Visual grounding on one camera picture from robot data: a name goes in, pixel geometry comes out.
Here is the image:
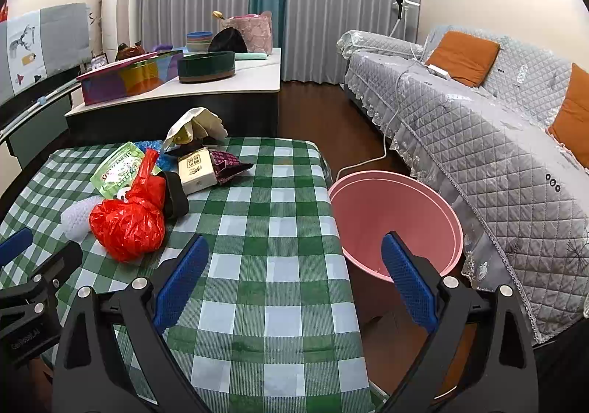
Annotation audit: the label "mint green flat case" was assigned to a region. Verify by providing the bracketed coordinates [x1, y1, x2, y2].
[234, 52, 268, 61]

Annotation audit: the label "white power strip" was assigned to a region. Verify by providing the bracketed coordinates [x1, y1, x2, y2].
[426, 65, 451, 80]

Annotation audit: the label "green snack packet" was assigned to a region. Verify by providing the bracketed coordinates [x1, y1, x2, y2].
[91, 141, 145, 199]

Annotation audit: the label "colourful storage box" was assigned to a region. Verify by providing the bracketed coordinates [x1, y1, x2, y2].
[77, 50, 184, 105]

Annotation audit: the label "grey quilted sofa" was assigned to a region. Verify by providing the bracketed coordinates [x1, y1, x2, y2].
[338, 26, 588, 344]

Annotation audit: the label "white bubble wrap piece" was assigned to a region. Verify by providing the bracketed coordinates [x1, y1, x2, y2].
[61, 196, 103, 242]

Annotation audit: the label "orange cushion near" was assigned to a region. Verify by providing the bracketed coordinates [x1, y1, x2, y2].
[548, 63, 589, 168]

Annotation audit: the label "stacked coloured bowls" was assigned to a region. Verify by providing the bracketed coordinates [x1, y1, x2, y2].
[186, 31, 214, 53]

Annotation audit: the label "dark tv cabinet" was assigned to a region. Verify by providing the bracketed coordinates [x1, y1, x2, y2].
[1, 66, 82, 193]

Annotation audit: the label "red plastic bag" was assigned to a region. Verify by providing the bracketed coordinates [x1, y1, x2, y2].
[89, 148, 166, 262]

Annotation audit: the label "pink trash bucket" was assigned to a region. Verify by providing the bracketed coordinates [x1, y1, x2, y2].
[328, 171, 464, 282]

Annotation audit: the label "orange cushion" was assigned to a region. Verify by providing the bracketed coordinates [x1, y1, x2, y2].
[548, 63, 589, 168]
[426, 31, 500, 88]

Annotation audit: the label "green checkered tablecloth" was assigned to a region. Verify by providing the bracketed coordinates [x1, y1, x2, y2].
[0, 136, 377, 413]

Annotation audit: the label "dark green round tin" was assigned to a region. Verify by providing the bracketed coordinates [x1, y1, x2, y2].
[178, 52, 236, 84]

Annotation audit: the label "covered television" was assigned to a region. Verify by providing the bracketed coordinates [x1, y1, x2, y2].
[1, 3, 91, 103]

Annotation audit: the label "cream cardboard box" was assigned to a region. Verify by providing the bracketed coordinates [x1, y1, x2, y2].
[178, 148, 218, 196]

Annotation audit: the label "white power cable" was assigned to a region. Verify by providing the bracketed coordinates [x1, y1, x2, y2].
[334, 19, 427, 183]

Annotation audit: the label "black pink printed pouch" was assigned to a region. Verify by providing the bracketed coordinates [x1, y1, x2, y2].
[209, 150, 254, 185]

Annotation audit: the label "blue plastic bag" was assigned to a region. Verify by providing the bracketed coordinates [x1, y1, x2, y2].
[135, 141, 178, 172]

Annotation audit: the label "brown figurine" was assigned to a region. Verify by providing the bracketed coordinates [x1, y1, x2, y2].
[116, 41, 146, 61]

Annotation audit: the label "white top coffee table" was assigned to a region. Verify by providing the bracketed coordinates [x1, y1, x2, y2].
[65, 48, 282, 147]

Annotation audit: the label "orange cushion far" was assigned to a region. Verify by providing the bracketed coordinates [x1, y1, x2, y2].
[426, 31, 500, 88]

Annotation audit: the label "small photo frame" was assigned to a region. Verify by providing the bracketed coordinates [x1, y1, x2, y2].
[85, 53, 109, 72]

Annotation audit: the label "pink quilted basket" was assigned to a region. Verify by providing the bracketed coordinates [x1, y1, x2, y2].
[221, 11, 274, 55]

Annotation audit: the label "cream paper bag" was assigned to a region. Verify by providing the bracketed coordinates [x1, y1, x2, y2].
[162, 107, 228, 151]

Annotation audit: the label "black rectangular sponge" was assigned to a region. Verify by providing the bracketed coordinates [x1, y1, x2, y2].
[159, 171, 189, 223]

